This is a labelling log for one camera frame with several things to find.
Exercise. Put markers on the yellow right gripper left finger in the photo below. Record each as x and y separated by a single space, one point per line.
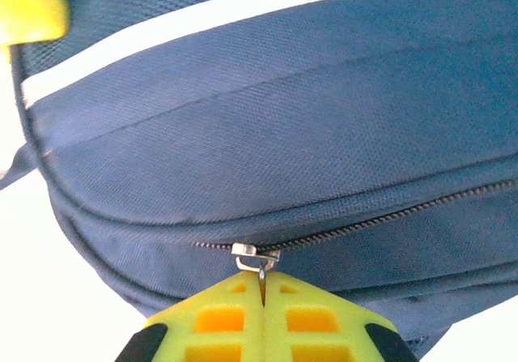
218 325

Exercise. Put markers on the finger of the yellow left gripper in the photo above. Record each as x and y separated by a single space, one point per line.
28 9

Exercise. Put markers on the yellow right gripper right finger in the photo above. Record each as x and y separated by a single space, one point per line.
315 325

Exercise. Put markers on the navy blue backpack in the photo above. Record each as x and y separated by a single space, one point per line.
283 135

